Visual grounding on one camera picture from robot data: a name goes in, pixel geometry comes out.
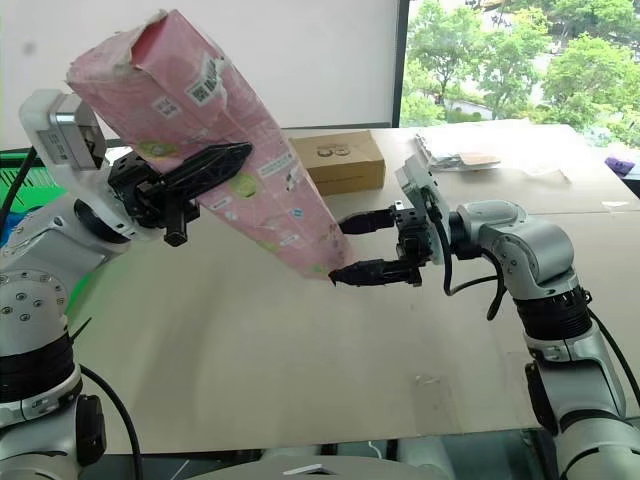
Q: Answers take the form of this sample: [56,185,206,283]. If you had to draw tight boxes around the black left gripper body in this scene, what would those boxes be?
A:
[107,152,202,249]

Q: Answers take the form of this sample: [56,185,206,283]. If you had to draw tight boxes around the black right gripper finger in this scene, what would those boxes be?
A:
[339,208,396,237]
[328,258,421,290]

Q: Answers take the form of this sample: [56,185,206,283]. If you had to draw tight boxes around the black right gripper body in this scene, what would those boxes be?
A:
[391,201,434,288]

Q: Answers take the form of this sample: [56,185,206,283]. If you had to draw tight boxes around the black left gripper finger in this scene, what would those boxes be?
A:
[161,142,254,200]

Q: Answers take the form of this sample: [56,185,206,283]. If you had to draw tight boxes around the tall pink carton box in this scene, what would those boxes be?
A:
[66,8,349,288]

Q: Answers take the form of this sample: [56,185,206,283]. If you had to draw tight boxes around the green basket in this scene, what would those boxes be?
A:
[0,148,114,322]

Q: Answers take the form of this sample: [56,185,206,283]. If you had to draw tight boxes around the brown cardboard box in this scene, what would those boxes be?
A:
[289,130,387,197]

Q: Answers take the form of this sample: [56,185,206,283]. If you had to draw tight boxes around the stack of clear plastic bags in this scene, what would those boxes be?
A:
[413,130,574,182]

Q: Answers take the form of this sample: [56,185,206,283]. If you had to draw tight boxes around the blue item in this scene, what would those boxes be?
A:
[0,209,31,242]

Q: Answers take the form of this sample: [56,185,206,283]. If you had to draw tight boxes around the green trees outside window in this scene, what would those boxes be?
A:
[405,0,640,147]

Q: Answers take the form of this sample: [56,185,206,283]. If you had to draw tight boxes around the purple object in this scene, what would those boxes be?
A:
[604,155,638,177]

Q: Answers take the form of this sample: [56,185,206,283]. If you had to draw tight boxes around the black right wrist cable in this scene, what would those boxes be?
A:
[427,199,507,322]

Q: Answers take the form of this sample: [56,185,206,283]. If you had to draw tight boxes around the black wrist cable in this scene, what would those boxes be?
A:
[0,146,40,217]
[427,199,507,322]

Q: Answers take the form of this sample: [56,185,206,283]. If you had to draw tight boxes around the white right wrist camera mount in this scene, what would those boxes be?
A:
[394,154,452,267]

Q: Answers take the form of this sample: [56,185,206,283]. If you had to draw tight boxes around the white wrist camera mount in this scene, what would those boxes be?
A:
[18,89,109,202]
[394,154,452,267]

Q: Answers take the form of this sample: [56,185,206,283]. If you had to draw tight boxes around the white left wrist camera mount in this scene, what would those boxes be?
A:
[18,89,109,202]

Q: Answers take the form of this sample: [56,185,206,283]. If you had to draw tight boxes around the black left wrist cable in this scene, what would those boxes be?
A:
[0,146,40,217]

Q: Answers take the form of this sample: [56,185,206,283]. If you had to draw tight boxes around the black window frame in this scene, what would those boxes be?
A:
[388,0,411,129]

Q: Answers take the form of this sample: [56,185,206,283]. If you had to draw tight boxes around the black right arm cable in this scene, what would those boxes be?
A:
[588,308,640,397]

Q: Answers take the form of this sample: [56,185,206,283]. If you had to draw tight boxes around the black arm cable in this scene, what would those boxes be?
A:
[78,364,145,480]
[588,308,640,397]

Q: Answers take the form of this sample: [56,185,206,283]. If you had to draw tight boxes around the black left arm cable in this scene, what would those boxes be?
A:
[78,364,145,480]

